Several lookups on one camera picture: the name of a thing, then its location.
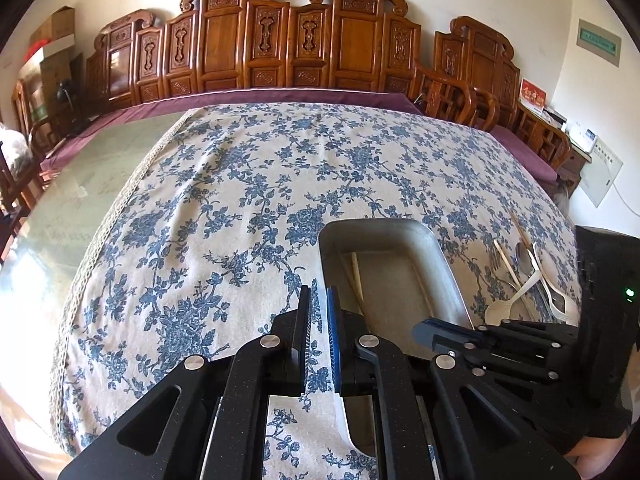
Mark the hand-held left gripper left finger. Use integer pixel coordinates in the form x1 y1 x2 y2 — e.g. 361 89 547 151
57 286 312 480

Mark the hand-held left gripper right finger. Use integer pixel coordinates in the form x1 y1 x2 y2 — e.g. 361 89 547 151
327 286 581 480

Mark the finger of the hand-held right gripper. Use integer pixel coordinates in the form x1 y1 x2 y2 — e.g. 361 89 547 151
450 344 581 387
412 317 581 349

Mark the stainless steel tray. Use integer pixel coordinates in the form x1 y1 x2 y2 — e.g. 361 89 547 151
318 219 476 467

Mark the brown wooden chopstick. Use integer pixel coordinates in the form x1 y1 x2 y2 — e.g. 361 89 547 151
509 210 551 287

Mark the person's right forearm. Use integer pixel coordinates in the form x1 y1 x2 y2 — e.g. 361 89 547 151
565 430 632 472

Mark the white plastic spoon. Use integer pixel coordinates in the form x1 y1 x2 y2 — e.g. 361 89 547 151
484 260 541 327
530 242 563 323
542 280 579 327

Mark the cream chopstick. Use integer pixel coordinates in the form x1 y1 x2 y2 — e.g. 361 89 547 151
350 252 367 312

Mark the metal spoon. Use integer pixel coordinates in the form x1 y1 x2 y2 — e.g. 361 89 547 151
515 241 538 281

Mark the white electrical panel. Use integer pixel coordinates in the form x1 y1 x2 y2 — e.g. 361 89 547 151
579 146 625 209

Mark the wooden side table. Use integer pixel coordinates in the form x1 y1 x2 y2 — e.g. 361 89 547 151
559 130 594 197

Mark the blue floral tablecloth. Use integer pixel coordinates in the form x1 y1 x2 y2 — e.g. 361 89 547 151
47 102 586 480

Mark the purple armchair cushion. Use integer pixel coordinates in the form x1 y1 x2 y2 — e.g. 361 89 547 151
490 125 559 187

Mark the white desk device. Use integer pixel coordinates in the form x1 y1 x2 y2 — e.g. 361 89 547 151
570 127 599 154

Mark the red desk calendar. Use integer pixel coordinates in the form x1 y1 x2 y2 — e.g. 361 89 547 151
520 78 547 114

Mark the carved wooden armchair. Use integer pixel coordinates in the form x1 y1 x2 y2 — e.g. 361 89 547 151
412 15 573 173

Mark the purple bench cushion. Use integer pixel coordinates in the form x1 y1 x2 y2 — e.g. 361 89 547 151
40 87 426 173

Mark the carved wooden sofa bench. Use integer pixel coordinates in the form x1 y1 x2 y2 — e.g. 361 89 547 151
82 0 425 111

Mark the white plastic bag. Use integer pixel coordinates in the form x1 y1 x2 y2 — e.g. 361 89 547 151
0 129 32 182

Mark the wooden chair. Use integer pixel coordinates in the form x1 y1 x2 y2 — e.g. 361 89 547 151
10 79 67 163

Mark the brown cardboard box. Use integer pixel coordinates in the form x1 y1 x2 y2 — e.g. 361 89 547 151
29 6 77 50

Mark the green wall sign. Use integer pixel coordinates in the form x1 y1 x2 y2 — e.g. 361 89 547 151
576 18 624 67

